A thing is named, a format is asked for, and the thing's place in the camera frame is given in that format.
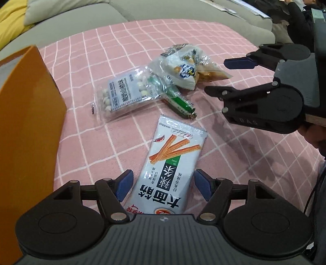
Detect white spicy strip packet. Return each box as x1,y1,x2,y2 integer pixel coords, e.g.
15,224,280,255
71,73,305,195
125,115,207,214

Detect small green packet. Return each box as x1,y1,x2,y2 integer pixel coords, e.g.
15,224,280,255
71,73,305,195
148,74,197,119

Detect magazines on sofa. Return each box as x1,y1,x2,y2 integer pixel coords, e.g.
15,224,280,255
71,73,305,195
201,1,270,19

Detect pink checked tablecloth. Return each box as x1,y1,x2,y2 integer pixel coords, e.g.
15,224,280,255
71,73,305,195
40,19,323,209

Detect clear white candy bag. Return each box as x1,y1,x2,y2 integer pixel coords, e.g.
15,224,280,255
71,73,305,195
92,66,167,123

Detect orange cardboard box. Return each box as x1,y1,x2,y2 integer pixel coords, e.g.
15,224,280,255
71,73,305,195
1,46,67,264

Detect beige sofa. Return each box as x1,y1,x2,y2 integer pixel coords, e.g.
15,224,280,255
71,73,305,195
1,1,275,59

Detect beige cushion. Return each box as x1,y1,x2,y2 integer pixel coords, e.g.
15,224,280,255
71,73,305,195
24,0,110,26

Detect yellow cushion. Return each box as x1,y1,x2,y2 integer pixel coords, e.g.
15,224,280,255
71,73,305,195
0,0,35,50

